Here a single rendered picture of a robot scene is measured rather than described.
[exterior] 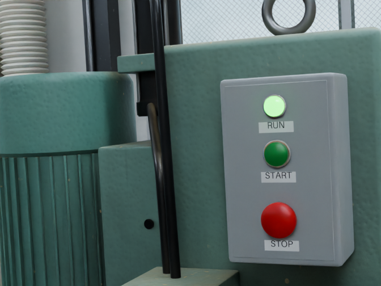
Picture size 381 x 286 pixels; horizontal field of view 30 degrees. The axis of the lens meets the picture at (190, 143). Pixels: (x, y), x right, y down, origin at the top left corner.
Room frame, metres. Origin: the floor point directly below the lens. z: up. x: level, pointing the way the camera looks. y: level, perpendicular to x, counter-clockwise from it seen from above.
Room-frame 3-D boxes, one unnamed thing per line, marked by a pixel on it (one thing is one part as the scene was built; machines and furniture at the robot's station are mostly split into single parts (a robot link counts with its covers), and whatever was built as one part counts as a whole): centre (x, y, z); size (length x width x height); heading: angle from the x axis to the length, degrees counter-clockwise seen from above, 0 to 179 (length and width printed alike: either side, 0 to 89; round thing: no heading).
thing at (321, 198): (0.61, -0.08, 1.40); 0.10 x 0.06 x 0.16; 67
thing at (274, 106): (0.58, -0.07, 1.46); 0.02 x 0.01 x 0.02; 67
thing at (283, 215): (0.58, -0.07, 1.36); 0.03 x 0.01 x 0.03; 67
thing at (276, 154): (0.58, -0.07, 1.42); 0.02 x 0.01 x 0.02; 67
